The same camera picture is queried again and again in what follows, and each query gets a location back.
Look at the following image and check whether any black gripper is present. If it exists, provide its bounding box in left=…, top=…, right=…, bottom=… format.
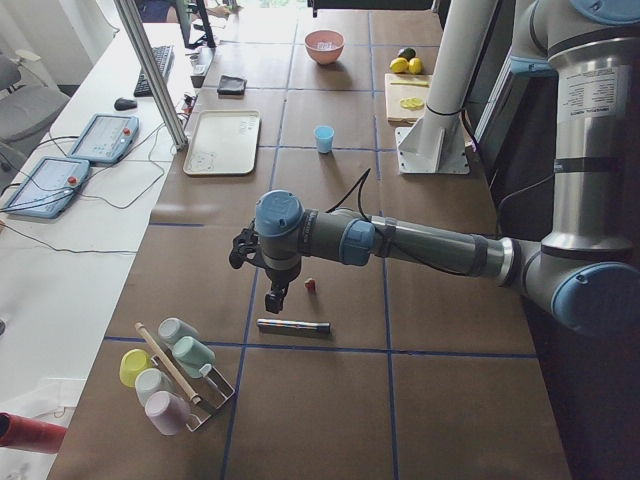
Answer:
left=265, top=273, right=291, bottom=314

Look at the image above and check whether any steel muddler rod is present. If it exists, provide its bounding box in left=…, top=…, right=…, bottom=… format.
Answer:
left=256, top=318, right=331, bottom=336

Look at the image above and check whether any red strawberry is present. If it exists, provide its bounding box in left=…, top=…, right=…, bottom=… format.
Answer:
left=305, top=278, right=316, bottom=292

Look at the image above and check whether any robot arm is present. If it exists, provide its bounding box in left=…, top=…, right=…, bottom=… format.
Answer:
left=229, top=1, right=639, bottom=335

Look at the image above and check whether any mint green cup on rack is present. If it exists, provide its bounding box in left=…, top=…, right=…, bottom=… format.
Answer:
left=172, top=336, right=215, bottom=378

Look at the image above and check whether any grey cup on rack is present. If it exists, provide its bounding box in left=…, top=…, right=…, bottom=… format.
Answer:
left=157, top=317, right=200, bottom=347

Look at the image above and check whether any white cup on rack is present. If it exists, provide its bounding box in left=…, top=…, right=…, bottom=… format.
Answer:
left=134, top=368, right=175, bottom=407

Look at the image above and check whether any yellow cup on rack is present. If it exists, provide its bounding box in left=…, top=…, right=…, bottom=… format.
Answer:
left=119, top=349, right=152, bottom=388

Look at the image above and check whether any pink cup on rack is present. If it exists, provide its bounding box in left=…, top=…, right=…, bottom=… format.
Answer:
left=144, top=391, right=191, bottom=436

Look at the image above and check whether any light blue plastic cup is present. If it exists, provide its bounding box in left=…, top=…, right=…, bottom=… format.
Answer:
left=314, top=125, right=335, bottom=154

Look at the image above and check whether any clear ice cube pile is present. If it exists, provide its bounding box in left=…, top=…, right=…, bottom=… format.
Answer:
left=315, top=40, right=337, bottom=51

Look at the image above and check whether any cream bear serving tray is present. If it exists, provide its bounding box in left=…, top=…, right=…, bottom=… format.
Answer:
left=183, top=110, right=261, bottom=176

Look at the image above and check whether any folded grey cloth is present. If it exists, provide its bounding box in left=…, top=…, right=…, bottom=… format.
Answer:
left=217, top=75, right=247, bottom=97

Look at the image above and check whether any far teach pendant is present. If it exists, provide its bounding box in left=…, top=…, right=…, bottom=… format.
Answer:
left=67, top=114, right=139, bottom=164

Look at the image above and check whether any teach pendant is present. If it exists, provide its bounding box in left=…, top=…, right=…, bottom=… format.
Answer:
left=1, top=157, right=91, bottom=219
left=67, top=114, right=139, bottom=164

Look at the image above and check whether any lemon slices stack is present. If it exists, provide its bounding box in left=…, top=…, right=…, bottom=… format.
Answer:
left=399, top=97, right=425, bottom=110

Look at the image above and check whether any wooden cutting board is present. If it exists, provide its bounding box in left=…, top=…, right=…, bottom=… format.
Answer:
left=384, top=73, right=432, bottom=122

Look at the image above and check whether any black computer mouse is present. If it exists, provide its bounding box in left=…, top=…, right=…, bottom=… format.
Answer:
left=113, top=98, right=137, bottom=111

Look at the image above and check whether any near teach pendant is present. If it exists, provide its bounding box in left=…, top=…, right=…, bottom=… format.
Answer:
left=1, top=157, right=91, bottom=219

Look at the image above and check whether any pink bowl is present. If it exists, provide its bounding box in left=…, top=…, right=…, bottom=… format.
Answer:
left=304, top=30, right=345, bottom=65

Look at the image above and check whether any yellow plastic knife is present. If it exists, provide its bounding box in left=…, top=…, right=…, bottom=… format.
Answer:
left=389, top=80, right=430, bottom=88

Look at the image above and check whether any yellow lemon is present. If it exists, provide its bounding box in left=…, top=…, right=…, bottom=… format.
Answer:
left=407, top=57, right=423, bottom=75
left=389, top=57, right=409, bottom=74

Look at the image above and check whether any black keyboard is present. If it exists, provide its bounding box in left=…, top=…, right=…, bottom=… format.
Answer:
left=132, top=44, right=176, bottom=98

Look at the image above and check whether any green avocado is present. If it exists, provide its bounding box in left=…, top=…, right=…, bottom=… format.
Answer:
left=397, top=47, right=416, bottom=60

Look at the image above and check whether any red bottle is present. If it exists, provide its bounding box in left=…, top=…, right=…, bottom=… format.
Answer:
left=1, top=412, right=67, bottom=454

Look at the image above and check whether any black monitor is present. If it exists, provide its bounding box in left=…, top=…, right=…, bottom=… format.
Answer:
left=174, top=0, right=217, bottom=49

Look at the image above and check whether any grey office chair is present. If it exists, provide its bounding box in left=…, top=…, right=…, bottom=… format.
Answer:
left=1, top=53, right=70, bottom=171

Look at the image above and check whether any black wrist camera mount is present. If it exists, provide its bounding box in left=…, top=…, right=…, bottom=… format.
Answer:
left=229, top=227, right=264, bottom=269

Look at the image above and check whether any white wire cup rack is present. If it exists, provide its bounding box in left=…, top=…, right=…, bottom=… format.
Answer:
left=151, top=352, right=236, bottom=432

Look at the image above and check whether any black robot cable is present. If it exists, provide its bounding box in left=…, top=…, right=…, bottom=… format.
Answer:
left=327, top=168, right=374, bottom=221

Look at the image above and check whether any aluminium frame post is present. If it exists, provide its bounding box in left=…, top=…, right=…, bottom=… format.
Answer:
left=114, top=0, right=188, bottom=151

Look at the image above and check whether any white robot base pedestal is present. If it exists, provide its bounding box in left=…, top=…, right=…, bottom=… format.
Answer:
left=395, top=0, right=498, bottom=175

